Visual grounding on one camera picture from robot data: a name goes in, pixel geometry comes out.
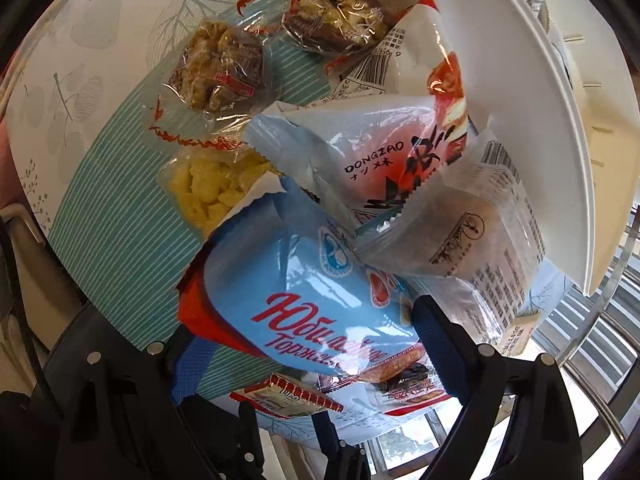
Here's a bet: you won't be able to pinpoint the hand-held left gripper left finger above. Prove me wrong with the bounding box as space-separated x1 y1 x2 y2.
42 332 266 480

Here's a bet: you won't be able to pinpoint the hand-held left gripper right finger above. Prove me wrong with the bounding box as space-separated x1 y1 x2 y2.
411 295 586 480

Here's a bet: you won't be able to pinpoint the large biscuit packet red edges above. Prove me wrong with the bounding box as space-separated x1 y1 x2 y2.
177 175 451 418

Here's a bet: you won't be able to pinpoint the white plastic bin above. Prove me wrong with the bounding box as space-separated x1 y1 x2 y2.
330 0 640 297

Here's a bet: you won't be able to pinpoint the small red white snack packet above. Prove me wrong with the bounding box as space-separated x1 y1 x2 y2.
227 372 346 418

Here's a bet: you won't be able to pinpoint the clear packet with brown cake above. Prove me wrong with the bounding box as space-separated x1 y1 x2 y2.
355 125 548 356

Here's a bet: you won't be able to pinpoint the metal window railing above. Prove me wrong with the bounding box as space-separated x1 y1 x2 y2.
530 200 640 461

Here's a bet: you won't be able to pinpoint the clear packet of yellow puffs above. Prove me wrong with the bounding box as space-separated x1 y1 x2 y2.
157 147 281 238

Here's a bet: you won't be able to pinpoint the Dongzao white red snack bag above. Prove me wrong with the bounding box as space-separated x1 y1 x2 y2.
242 95 473 231

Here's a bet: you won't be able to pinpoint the white red packet with barcode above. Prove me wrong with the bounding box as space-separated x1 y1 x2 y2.
327 0 473 171

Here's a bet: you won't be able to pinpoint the clear walnut date packet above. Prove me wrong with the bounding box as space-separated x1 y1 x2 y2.
235 0 396 61
142 20 281 151

